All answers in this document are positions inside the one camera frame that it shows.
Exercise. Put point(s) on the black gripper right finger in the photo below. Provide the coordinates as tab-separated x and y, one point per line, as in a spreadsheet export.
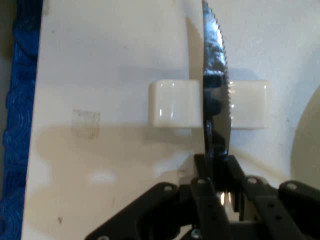
275	212

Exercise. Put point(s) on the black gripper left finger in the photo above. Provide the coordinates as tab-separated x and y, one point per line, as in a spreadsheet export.
207	200

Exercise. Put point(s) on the white ceramic cutlery rest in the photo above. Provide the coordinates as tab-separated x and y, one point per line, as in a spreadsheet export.
175	105

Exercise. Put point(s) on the blue foam mat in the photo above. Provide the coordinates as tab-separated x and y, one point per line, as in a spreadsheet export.
17	125

